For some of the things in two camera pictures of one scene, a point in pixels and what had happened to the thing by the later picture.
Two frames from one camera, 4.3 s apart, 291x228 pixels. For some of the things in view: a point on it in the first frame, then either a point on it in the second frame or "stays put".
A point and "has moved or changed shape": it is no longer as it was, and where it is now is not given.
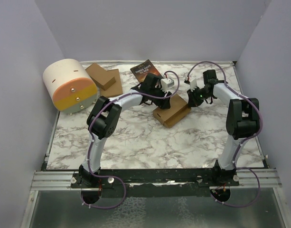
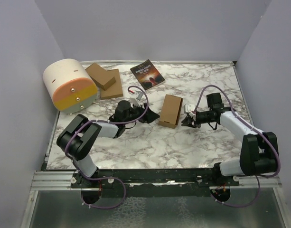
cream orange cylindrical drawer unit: x=70 y=87 stays put
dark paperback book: x=141 y=70 stays put
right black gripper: x=192 y=102 -> x=189 y=121
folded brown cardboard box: x=103 y=78 stays put
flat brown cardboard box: x=116 y=88 stays put
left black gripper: x=164 y=104 -> x=150 y=116
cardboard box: x=168 y=117 has moved or changed shape
